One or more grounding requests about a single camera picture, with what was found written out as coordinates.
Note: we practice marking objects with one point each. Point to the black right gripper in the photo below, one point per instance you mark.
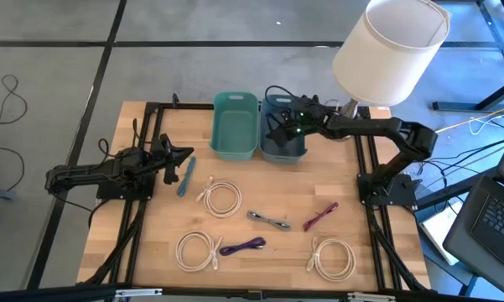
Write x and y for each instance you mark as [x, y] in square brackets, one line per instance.
[304, 119]

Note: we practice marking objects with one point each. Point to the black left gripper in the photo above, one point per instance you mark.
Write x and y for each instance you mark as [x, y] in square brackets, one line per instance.
[161, 152]

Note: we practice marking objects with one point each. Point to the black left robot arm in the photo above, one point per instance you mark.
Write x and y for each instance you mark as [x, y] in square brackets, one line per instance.
[88, 172]

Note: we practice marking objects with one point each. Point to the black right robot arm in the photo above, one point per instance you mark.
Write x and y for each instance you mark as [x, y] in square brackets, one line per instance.
[381, 128]

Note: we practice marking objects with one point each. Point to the blue plastic bin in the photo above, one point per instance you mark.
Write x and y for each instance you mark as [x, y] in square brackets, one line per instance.
[283, 153]

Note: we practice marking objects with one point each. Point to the green plastic bin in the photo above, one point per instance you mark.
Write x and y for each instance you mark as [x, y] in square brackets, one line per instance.
[234, 126]

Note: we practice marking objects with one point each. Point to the silver lamp base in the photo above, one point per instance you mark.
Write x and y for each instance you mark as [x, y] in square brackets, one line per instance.
[350, 110]

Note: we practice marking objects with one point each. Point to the white lamp shade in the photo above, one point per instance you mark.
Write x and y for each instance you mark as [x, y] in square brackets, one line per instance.
[386, 54]

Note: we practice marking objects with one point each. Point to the white flat box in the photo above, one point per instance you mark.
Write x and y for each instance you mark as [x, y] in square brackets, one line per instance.
[438, 230]

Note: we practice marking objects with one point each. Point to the black metal stand legs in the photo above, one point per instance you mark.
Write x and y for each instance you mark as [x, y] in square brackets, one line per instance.
[492, 98]

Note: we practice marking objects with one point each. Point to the black laptop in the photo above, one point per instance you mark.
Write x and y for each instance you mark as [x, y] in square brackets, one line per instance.
[486, 226]

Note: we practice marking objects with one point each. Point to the black aluminium table frame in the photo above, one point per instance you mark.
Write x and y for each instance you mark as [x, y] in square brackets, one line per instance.
[375, 251]

